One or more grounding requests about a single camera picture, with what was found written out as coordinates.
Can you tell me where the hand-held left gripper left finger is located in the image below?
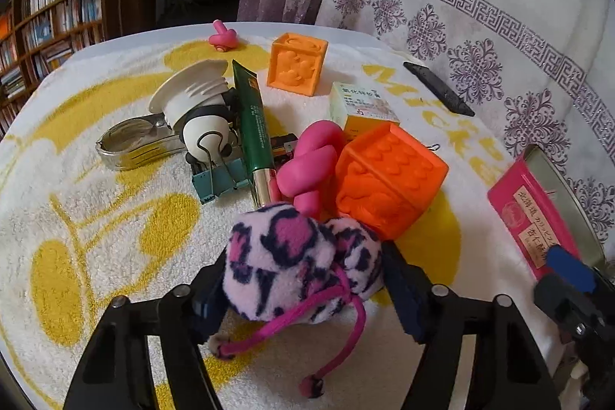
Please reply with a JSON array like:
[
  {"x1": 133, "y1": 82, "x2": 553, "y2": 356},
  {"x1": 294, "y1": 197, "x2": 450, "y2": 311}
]
[{"x1": 62, "y1": 249, "x2": 231, "y2": 410}]

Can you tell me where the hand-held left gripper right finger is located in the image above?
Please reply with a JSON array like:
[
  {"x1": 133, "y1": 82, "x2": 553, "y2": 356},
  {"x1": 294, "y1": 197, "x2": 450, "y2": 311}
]
[{"x1": 382, "y1": 239, "x2": 560, "y2": 410}]

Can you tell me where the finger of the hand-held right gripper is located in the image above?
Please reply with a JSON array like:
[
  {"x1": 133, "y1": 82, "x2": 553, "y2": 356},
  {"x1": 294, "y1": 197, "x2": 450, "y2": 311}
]
[{"x1": 534, "y1": 245, "x2": 597, "y2": 319}]

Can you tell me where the olive metal tin box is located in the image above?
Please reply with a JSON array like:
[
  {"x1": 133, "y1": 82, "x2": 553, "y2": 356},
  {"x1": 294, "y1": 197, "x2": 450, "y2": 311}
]
[{"x1": 487, "y1": 144, "x2": 607, "y2": 281}]

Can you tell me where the pink leopard plush pouch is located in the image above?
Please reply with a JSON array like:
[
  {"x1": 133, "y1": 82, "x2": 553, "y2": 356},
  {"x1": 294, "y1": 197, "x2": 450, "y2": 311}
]
[{"x1": 211, "y1": 204, "x2": 385, "y2": 398}]

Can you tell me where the bright orange embossed cube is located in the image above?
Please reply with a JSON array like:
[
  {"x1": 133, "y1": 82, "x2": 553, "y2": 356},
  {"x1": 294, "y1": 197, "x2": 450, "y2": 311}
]
[{"x1": 335, "y1": 123, "x2": 450, "y2": 240}]

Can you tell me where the teal binder clip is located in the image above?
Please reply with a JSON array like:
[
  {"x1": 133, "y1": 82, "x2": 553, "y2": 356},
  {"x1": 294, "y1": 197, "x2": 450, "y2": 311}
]
[{"x1": 191, "y1": 153, "x2": 253, "y2": 204}]

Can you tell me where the pink knotted foam tube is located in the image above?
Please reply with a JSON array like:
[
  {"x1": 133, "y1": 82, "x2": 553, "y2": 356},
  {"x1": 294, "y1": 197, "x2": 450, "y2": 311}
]
[{"x1": 275, "y1": 121, "x2": 347, "y2": 219}]

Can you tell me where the silver metal clip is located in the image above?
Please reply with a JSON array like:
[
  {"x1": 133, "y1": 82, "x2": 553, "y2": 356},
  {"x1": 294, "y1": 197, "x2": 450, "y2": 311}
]
[{"x1": 96, "y1": 112, "x2": 193, "y2": 171}]

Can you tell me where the green cream tube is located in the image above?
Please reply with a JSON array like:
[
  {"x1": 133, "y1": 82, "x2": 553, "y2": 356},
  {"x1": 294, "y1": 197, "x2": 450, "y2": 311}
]
[{"x1": 232, "y1": 59, "x2": 279, "y2": 206}]

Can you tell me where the white yellow medicine box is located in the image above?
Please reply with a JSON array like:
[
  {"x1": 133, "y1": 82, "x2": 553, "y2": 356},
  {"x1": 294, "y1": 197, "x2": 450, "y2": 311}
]
[{"x1": 331, "y1": 82, "x2": 401, "y2": 139}]

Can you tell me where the white ribbed plastic cup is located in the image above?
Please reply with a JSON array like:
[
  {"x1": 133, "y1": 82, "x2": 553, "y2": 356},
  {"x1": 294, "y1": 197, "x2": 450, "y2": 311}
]
[{"x1": 148, "y1": 58, "x2": 231, "y2": 129}]

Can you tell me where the light orange embossed cube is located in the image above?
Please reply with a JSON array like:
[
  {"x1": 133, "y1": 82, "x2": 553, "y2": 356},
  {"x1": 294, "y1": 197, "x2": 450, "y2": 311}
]
[{"x1": 266, "y1": 33, "x2": 329, "y2": 96}]

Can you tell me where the pink spinning top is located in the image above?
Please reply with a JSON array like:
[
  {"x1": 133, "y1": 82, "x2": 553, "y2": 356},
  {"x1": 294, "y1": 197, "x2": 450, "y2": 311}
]
[{"x1": 208, "y1": 20, "x2": 239, "y2": 52}]

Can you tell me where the small panda figure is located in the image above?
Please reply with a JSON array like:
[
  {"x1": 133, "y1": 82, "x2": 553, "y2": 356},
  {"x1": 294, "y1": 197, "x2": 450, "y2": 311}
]
[{"x1": 181, "y1": 103, "x2": 241, "y2": 166}]

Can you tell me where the black phone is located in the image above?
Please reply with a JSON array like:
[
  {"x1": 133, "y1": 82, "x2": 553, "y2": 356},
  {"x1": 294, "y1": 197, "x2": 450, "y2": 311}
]
[{"x1": 402, "y1": 61, "x2": 475, "y2": 117}]

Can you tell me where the wooden bookshelf with books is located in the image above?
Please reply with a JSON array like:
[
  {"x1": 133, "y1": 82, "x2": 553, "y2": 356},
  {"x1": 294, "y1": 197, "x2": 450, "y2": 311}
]
[{"x1": 0, "y1": 0, "x2": 123, "y2": 137}]

